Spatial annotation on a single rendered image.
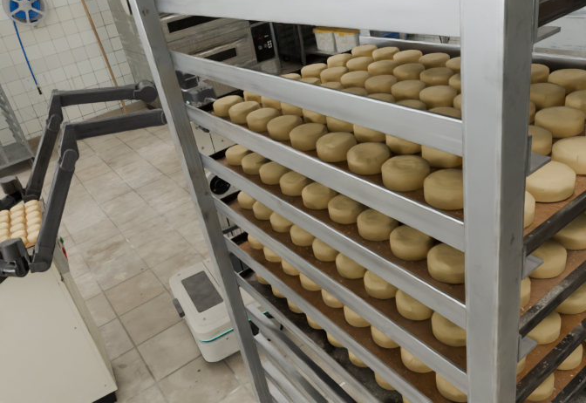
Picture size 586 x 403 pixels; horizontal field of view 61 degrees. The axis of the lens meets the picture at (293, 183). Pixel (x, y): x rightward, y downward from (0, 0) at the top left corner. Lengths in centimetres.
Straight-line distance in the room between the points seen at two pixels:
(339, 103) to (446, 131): 13
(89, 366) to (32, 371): 21
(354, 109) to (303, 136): 18
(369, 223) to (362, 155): 9
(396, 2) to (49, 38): 593
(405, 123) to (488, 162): 10
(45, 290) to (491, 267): 190
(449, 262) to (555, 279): 10
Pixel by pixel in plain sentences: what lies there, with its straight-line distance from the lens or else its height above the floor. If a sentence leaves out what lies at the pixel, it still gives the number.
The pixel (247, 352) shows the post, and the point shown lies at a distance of 115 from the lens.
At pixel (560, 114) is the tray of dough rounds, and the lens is 64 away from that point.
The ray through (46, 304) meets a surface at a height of 63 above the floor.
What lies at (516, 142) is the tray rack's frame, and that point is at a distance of 35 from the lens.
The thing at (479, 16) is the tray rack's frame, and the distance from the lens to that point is 32.
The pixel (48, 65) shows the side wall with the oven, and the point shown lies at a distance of 627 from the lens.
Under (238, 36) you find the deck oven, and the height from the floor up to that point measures 70.
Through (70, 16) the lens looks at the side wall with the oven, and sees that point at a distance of 628.
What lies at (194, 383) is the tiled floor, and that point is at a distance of 247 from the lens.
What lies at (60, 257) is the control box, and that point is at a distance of 214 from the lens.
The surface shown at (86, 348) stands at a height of 36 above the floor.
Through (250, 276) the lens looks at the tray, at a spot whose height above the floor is 113.
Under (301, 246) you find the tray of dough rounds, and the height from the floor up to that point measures 131.
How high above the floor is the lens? 176
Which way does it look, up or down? 28 degrees down
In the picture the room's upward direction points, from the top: 12 degrees counter-clockwise
